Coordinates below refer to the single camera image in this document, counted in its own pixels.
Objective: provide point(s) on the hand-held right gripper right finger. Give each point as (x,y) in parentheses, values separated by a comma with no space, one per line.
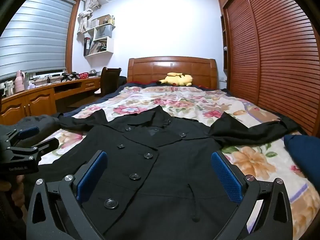
(225,177)

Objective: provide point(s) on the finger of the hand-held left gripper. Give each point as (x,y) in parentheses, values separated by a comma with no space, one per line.
(28,132)
(32,151)

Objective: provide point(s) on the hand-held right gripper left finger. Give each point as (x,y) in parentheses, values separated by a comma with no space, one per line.
(92,175)

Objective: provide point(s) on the black buttoned coat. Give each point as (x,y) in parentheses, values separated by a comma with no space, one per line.
(155,180)

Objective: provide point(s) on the person's left hand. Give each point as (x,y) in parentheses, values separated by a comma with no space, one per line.
(18,187)

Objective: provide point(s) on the grey garment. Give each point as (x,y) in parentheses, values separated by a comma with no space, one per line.
(40,123)

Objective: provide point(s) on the wooden desk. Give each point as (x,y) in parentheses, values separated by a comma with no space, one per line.
(40,100)

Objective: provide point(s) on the white device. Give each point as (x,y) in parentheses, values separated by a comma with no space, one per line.
(7,88)

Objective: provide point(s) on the pink bottle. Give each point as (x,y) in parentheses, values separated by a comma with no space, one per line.
(20,82)

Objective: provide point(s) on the black tool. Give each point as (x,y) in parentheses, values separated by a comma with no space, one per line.
(69,76)

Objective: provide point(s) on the red basket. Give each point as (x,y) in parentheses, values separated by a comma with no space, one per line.
(83,75)

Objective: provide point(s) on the dark blue pillow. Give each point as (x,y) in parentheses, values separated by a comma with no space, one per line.
(303,152)

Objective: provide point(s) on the floral blanket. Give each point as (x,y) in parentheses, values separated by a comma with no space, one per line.
(190,100)

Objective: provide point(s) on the grey box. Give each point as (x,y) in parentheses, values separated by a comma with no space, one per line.
(93,73)

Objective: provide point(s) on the brown chair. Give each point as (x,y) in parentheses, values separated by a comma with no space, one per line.
(110,78)

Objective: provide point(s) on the grey window blind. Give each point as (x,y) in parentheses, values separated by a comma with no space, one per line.
(32,35)

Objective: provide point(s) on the black binders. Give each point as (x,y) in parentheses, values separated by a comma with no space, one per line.
(87,46)

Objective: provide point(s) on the yellow plush toy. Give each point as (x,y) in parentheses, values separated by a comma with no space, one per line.
(177,79)

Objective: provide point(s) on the leaning books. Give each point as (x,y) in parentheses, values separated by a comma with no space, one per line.
(98,47)

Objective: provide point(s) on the wooden bed headboard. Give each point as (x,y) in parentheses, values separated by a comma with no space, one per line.
(150,71)

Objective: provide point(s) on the white paper bag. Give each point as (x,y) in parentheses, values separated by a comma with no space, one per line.
(104,31)

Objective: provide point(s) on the white tied curtain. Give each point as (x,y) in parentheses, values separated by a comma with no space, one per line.
(85,15)

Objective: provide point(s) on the wooden louvered wardrobe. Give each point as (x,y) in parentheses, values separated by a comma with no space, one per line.
(275,55)

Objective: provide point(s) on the white wall shelf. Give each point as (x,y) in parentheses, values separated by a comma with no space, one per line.
(110,45)

